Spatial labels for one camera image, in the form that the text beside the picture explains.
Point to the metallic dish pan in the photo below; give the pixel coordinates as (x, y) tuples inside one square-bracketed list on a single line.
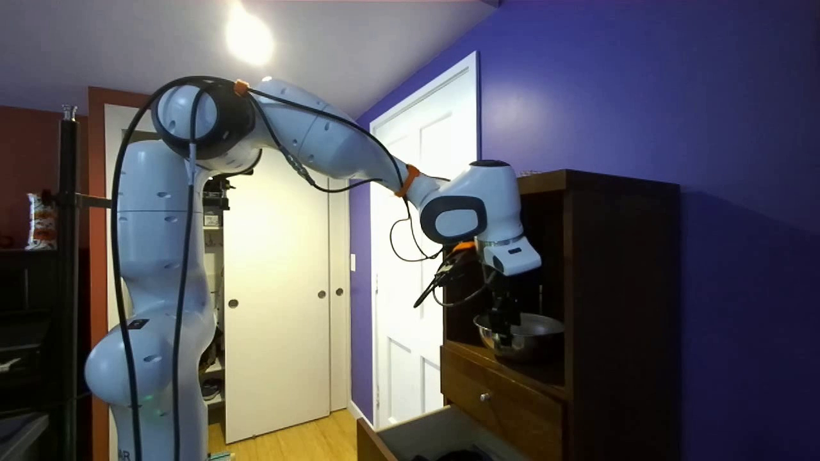
[(539, 333)]

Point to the reddish brown door frame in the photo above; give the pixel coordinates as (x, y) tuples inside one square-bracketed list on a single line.
[(96, 257)]

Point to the dark wooden cabinet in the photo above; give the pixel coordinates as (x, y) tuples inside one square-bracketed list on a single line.
[(617, 315)]

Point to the round ceiling light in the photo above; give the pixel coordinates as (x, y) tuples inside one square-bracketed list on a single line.
[(248, 36)]

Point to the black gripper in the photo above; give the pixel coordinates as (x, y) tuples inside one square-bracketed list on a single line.
[(503, 296)]

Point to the black electronics on shelf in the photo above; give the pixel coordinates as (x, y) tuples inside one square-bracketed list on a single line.
[(216, 195)]

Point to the black storage rack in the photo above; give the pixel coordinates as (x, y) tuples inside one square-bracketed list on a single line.
[(29, 368)]

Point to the closed wooden drawer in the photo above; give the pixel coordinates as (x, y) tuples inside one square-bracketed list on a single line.
[(513, 411)]

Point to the open wooden drawer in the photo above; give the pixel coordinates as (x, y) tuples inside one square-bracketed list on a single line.
[(425, 439)]

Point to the white panelled room door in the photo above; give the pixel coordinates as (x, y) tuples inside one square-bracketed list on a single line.
[(411, 360)]

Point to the small metal drawer knob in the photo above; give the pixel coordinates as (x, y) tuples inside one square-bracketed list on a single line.
[(485, 394)]

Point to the white wall light switch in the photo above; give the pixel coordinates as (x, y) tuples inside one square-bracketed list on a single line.
[(352, 263)]

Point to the narrow white closet door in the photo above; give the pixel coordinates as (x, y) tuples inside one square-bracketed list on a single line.
[(339, 341)]

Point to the printed snack bag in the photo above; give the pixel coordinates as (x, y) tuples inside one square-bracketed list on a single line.
[(41, 220)]

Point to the wide white closet door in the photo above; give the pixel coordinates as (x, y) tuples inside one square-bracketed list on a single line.
[(276, 341)]

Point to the round closet door knob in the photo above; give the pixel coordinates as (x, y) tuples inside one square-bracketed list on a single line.
[(339, 289), (321, 293), (232, 304)]

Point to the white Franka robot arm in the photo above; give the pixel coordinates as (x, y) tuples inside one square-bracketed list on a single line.
[(155, 257)]

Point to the black camera stand pole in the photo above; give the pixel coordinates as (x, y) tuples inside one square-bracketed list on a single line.
[(69, 297)]

